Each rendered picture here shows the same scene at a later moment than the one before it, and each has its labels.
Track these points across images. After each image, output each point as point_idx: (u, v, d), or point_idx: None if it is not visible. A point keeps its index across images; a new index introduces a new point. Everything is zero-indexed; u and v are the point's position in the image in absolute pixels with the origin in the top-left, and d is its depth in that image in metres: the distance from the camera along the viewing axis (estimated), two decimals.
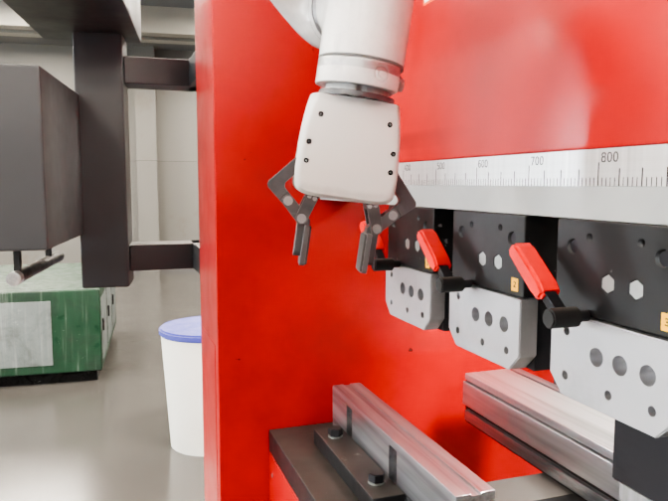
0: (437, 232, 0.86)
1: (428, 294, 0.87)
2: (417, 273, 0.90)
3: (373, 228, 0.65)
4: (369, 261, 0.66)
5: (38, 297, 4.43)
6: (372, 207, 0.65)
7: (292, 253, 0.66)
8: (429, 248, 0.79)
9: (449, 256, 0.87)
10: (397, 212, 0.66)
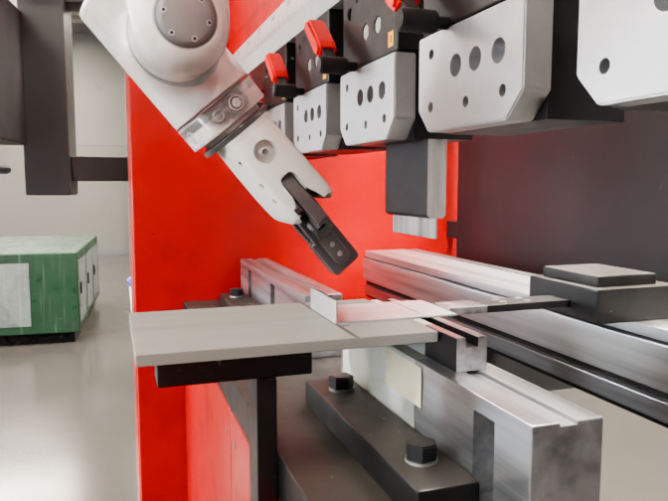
0: (290, 64, 0.97)
1: (283, 120, 0.98)
2: (277, 107, 1.01)
3: (310, 238, 0.64)
4: (336, 262, 0.65)
5: (16, 259, 4.54)
6: (297, 224, 0.63)
7: None
8: (271, 65, 0.90)
9: None
10: (308, 224, 0.62)
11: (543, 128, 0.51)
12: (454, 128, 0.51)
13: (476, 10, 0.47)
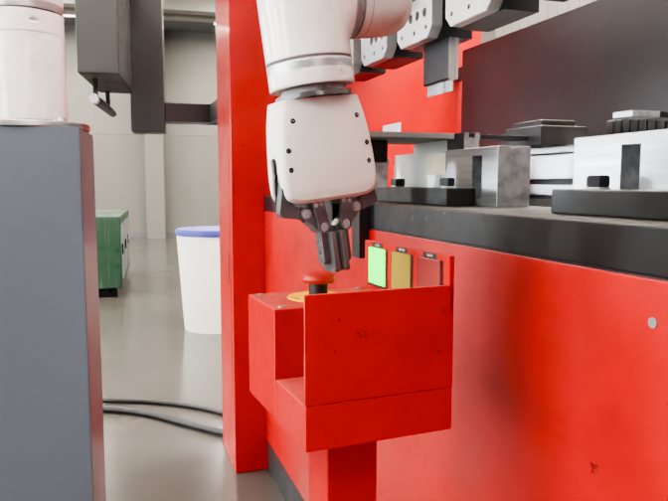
0: None
1: (352, 49, 1.55)
2: None
3: (343, 222, 0.65)
4: (347, 256, 0.66)
5: None
6: (346, 201, 0.65)
7: (321, 263, 0.66)
8: None
9: None
10: (358, 202, 0.66)
11: (505, 21, 1.07)
12: (463, 21, 1.07)
13: None
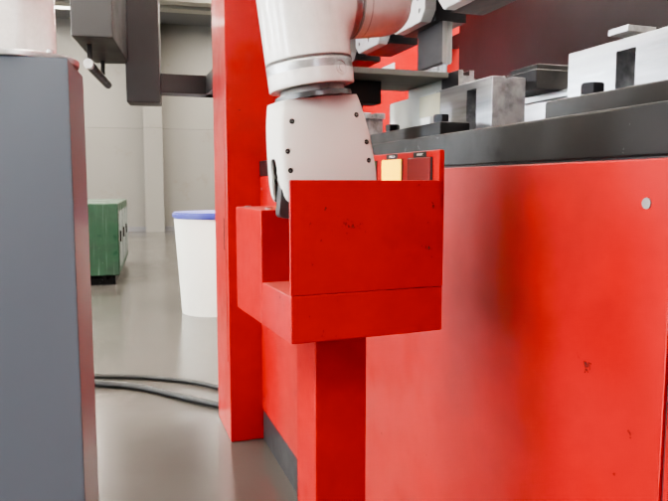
0: None
1: None
2: None
3: None
4: None
5: None
6: None
7: None
8: None
9: None
10: None
11: (498, 3, 1.07)
12: (456, 3, 1.07)
13: None
